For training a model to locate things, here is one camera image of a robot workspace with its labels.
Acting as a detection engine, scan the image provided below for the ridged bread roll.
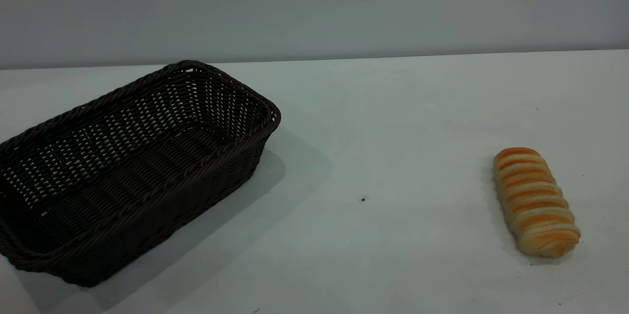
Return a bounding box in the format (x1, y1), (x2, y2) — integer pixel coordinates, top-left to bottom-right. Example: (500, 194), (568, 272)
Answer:
(493, 147), (581, 258)

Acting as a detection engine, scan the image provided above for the dark brown wicker basket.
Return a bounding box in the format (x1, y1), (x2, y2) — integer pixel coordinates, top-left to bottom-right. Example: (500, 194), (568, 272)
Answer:
(0, 60), (282, 288)

